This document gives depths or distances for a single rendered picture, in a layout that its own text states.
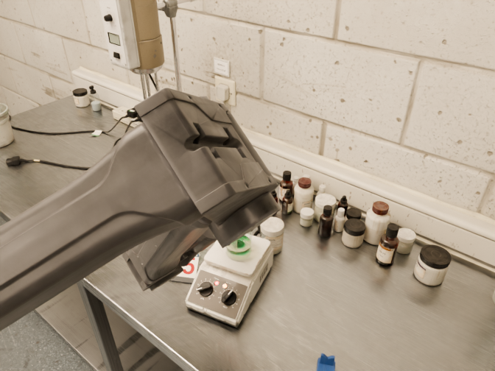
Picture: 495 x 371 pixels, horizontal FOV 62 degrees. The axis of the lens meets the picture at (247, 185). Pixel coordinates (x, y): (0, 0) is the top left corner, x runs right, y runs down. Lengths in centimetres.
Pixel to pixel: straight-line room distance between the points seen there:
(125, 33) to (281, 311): 73
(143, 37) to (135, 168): 86
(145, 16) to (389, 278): 85
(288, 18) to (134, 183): 99
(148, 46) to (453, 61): 70
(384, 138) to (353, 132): 9
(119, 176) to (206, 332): 71
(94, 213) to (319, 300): 79
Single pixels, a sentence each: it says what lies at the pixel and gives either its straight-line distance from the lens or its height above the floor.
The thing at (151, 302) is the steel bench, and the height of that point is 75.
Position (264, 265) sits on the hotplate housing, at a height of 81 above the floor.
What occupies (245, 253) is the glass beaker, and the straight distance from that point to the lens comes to 92.
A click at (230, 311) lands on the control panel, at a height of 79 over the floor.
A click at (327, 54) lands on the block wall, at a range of 115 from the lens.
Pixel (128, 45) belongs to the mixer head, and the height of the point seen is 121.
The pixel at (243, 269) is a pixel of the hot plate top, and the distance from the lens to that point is 92.
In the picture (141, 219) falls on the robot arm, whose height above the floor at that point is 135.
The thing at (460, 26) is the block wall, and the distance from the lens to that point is 102.
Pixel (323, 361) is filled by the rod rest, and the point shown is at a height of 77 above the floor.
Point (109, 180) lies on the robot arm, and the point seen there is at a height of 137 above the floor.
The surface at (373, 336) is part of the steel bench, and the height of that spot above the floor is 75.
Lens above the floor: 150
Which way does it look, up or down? 35 degrees down
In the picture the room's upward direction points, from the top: straight up
